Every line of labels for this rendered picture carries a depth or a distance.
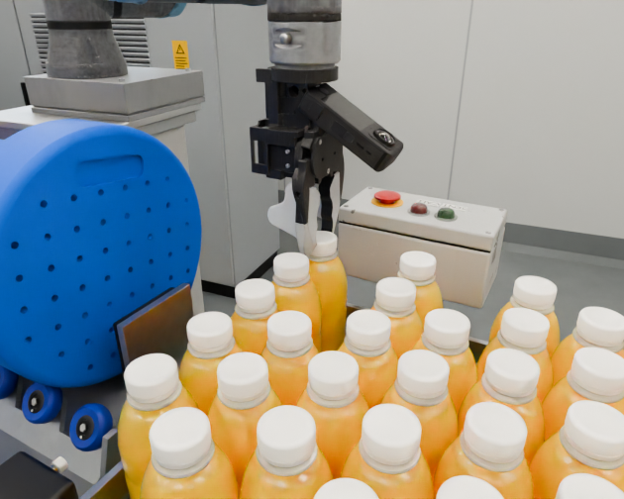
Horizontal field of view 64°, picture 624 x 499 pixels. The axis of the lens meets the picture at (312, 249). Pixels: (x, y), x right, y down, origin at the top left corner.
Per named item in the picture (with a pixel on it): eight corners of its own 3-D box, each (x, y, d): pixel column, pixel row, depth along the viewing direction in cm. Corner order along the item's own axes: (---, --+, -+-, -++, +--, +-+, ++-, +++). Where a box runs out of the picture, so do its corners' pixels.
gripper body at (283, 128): (285, 162, 63) (282, 61, 58) (347, 172, 60) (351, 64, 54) (250, 178, 57) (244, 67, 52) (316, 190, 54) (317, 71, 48)
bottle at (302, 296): (325, 380, 65) (327, 261, 58) (314, 418, 59) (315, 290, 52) (274, 372, 67) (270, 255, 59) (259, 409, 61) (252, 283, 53)
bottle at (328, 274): (343, 381, 65) (347, 262, 58) (290, 377, 66) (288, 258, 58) (346, 349, 71) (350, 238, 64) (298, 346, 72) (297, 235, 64)
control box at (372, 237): (364, 247, 79) (367, 184, 74) (496, 276, 70) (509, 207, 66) (336, 273, 71) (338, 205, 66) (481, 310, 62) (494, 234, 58)
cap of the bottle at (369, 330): (394, 349, 43) (395, 332, 42) (349, 351, 43) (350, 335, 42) (384, 324, 47) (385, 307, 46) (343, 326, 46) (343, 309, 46)
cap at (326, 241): (335, 257, 59) (335, 244, 58) (302, 255, 60) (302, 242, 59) (338, 244, 63) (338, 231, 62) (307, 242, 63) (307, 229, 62)
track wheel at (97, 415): (90, 397, 52) (75, 397, 50) (121, 412, 50) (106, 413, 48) (74, 440, 51) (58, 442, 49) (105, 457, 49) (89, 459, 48)
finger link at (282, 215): (273, 249, 62) (278, 175, 59) (315, 260, 59) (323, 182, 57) (259, 255, 59) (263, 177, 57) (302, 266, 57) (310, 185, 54)
